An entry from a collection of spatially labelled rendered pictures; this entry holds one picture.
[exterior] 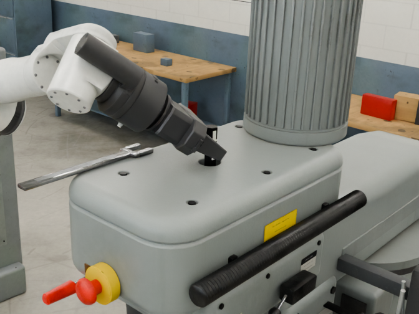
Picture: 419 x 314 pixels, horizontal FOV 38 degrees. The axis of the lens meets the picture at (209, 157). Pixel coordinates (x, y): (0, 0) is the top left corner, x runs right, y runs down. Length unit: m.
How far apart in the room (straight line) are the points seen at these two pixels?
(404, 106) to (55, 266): 2.85
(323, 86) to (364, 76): 4.52
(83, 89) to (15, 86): 0.16
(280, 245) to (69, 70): 0.41
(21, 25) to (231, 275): 7.52
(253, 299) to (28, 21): 7.46
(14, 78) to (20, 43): 7.29
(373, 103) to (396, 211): 3.49
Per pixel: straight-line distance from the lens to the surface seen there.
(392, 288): 1.25
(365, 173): 1.38
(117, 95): 0.89
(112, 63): 0.86
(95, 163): 0.98
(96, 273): 0.91
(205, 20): 6.62
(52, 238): 4.75
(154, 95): 0.91
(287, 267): 1.09
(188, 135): 0.92
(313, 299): 1.23
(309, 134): 1.10
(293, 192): 1.00
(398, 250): 1.51
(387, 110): 4.90
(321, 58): 1.07
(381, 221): 1.43
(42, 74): 0.96
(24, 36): 8.30
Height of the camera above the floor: 2.26
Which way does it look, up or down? 21 degrees down
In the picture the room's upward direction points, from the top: 2 degrees clockwise
